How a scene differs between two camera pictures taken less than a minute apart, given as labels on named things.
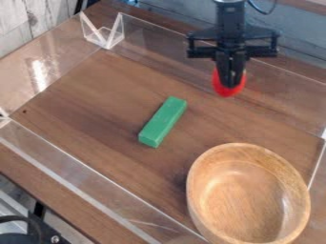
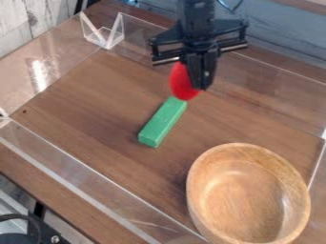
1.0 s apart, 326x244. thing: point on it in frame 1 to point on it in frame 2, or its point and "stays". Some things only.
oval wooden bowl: [247, 196] stays
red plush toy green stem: [221, 89] to [180, 82]
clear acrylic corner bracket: [104, 37] stays
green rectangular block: [162, 122] stays
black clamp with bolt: [49, 234] stays
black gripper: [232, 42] to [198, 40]
